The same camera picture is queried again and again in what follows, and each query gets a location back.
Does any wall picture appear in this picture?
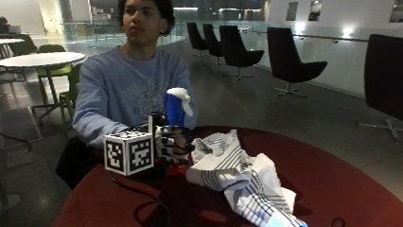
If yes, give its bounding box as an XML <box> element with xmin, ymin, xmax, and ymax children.
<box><xmin>388</xmin><ymin>0</ymin><xmax>403</xmax><ymax>24</ymax></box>
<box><xmin>307</xmin><ymin>0</ymin><xmax>323</xmax><ymax>23</ymax></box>
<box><xmin>285</xmin><ymin>1</ymin><xmax>299</xmax><ymax>22</ymax></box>

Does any metal handrail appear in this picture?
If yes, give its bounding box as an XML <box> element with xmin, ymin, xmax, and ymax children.
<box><xmin>238</xmin><ymin>28</ymin><xmax>370</xmax><ymax>44</ymax></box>

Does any white marker cube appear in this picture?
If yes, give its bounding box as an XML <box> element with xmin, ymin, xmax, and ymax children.
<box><xmin>104</xmin><ymin>130</ymin><xmax>156</xmax><ymax>177</ymax></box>

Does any black swivel chair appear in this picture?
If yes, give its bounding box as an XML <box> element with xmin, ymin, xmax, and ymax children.
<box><xmin>266</xmin><ymin>26</ymin><xmax>328</xmax><ymax>98</ymax></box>
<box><xmin>218</xmin><ymin>25</ymin><xmax>266</xmax><ymax>80</ymax></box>
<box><xmin>355</xmin><ymin>33</ymin><xmax>403</xmax><ymax>144</ymax></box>
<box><xmin>201</xmin><ymin>23</ymin><xmax>226</xmax><ymax>67</ymax></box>
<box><xmin>185</xmin><ymin>22</ymin><xmax>210</xmax><ymax>59</ymax></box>

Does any dark green chair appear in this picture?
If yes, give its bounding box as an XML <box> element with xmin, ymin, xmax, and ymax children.
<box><xmin>9</xmin><ymin>33</ymin><xmax>38</xmax><ymax>58</ymax></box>

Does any white striped cloth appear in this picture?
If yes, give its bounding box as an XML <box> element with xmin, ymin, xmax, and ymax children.
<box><xmin>185</xmin><ymin>129</ymin><xmax>310</xmax><ymax>227</ymax></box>

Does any the person in blue sweatshirt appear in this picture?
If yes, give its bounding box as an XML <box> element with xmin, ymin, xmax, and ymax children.
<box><xmin>56</xmin><ymin>0</ymin><xmax>199</xmax><ymax>190</ymax></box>

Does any blue spray bottle white nozzle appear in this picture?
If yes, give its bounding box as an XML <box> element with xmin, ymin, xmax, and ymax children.
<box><xmin>161</xmin><ymin>87</ymin><xmax>195</xmax><ymax>173</ymax></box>

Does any black cable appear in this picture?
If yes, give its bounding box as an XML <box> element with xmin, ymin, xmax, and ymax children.
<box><xmin>106</xmin><ymin>171</ymin><xmax>171</xmax><ymax>227</ymax></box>

